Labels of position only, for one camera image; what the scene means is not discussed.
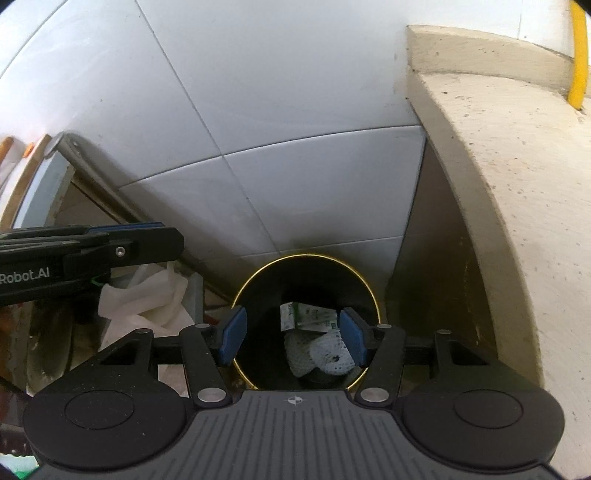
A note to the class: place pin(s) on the black bin with gold rim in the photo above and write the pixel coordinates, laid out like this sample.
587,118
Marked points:
300,286

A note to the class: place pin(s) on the white foam fruit net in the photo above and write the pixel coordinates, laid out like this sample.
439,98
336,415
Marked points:
332,353
298,355

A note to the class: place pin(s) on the green white milk carton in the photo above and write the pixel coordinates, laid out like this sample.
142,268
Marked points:
309,318

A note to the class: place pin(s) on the white crumpled cloth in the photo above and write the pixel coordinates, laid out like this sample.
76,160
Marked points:
147,300

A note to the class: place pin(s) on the dark brown cabinet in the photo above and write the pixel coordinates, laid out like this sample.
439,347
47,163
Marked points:
429,277

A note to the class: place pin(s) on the yellow pipe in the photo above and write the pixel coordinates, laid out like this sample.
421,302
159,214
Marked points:
578,55

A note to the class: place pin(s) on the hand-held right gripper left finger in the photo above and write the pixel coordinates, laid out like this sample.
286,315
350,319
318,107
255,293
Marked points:
233,334

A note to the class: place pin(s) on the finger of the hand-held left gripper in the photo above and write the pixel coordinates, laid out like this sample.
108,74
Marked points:
55,240
147,247

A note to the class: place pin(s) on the white appliance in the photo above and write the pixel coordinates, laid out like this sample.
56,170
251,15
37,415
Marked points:
32,184

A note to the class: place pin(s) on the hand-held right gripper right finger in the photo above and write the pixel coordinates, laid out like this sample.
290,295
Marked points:
353,337

